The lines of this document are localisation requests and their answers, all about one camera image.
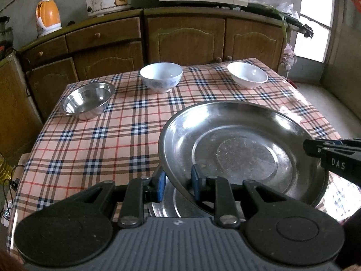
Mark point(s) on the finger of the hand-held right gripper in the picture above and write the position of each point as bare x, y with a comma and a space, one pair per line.
314, 146

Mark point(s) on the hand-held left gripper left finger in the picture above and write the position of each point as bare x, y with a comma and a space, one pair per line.
161, 186

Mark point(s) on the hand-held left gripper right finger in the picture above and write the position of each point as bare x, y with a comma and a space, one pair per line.
197, 183

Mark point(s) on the steel plate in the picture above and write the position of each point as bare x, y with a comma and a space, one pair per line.
172, 197
153, 209
242, 152

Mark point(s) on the plain white bowl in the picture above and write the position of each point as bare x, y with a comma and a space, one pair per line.
248, 74

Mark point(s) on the white bowl with blue pattern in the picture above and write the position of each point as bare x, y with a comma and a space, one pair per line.
160, 76

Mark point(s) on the steel bowl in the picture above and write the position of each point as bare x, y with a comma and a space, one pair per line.
87, 101

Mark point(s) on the plaid tablecloth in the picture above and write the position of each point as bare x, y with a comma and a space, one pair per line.
112, 146

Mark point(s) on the pink plastic bag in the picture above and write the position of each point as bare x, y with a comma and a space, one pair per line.
288, 56

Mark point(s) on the window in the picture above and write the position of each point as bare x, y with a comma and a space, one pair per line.
316, 19

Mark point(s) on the white plastic bag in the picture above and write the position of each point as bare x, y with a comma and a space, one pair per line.
287, 8

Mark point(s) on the long wooden cabinet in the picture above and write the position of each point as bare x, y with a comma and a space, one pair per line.
183, 39

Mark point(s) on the cooking oil bottle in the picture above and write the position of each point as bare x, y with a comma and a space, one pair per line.
4, 170

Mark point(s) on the small wooden cabinet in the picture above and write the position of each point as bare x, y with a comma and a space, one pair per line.
14, 113

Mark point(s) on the orange electric kettle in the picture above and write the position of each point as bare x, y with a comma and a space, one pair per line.
49, 17

